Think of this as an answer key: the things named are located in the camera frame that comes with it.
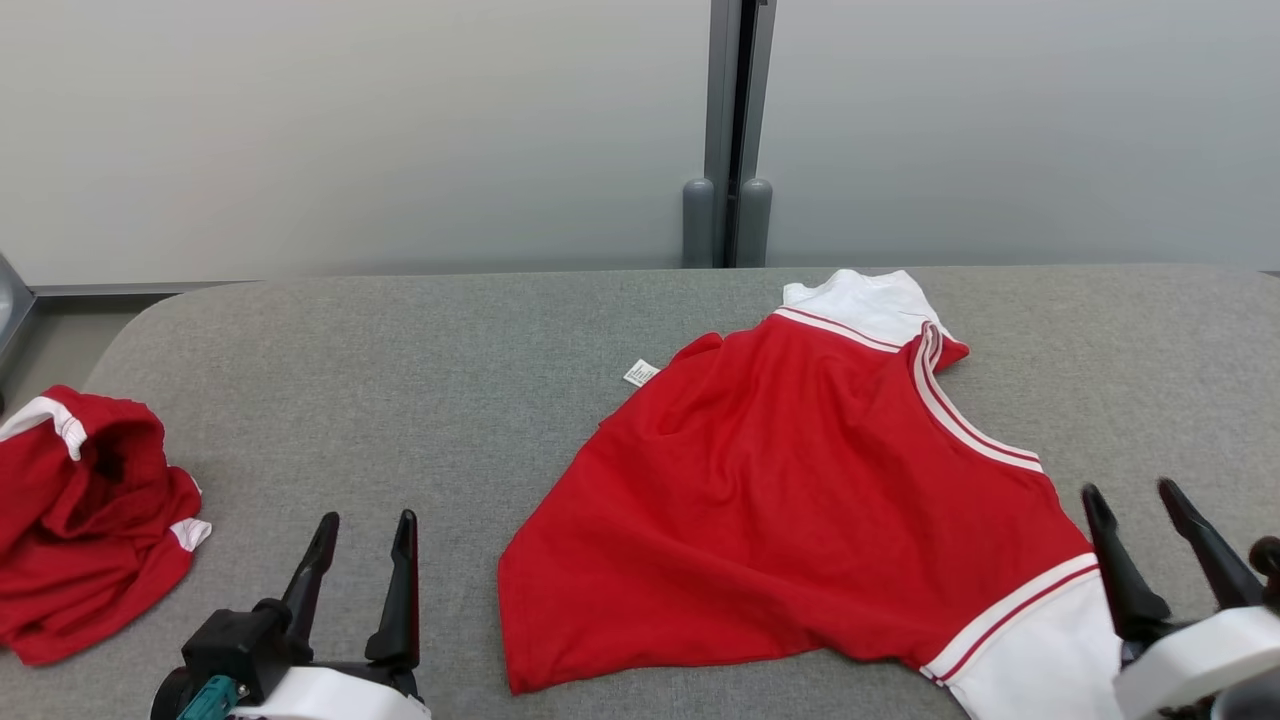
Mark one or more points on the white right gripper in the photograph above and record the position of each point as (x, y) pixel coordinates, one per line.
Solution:
(1200, 655)

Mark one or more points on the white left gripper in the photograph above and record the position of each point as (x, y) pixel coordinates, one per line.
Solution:
(330, 695)

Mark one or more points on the red shorts white stripes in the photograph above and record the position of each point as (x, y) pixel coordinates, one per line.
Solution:
(90, 540)

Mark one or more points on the red white basketball jersey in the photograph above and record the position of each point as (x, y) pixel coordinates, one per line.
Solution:
(780, 500)

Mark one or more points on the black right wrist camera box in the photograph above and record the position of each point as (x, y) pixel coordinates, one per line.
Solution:
(1268, 570)

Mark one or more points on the grey partition post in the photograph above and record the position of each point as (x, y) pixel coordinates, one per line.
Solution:
(728, 130)

